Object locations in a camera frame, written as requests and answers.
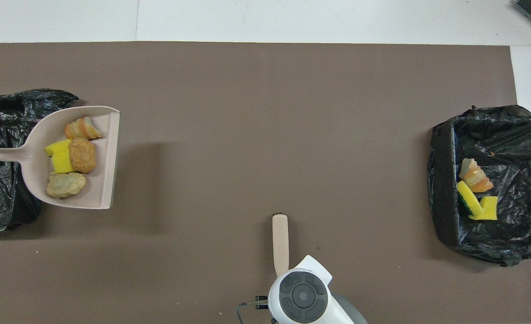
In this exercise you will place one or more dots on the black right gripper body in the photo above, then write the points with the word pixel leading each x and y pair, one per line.
pixel 262 302

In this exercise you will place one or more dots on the beige plastic dustpan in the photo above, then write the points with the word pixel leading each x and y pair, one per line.
pixel 103 180

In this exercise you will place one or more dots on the pale bread piece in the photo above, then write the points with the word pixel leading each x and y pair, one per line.
pixel 65 185

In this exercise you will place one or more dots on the yellow sponge with green back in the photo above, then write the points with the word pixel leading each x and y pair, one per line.
pixel 467 198

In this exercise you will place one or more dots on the brown bun piece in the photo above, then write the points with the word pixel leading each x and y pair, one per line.
pixel 83 155

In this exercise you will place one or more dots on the notched yellow sponge piece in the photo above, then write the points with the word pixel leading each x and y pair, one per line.
pixel 488 209

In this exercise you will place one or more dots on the striped orange bread piece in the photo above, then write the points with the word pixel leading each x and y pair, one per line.
pixel 83 129
pixel 474 175

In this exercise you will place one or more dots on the yellow sponge block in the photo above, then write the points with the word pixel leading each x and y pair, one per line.
pixel 59 157

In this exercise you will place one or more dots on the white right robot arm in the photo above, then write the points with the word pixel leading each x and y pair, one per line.
pixel 301 292

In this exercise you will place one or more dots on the right black trash bag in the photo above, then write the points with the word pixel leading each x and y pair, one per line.
pixel 445 202

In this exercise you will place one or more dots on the black trash bag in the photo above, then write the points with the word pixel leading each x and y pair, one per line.
pixel 445 202
pixel 0 207

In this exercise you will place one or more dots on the left black trash bag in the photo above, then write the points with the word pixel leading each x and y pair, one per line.
pixel 0 207

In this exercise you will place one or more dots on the brown table mat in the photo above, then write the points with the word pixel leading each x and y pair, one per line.
pixel 202 90

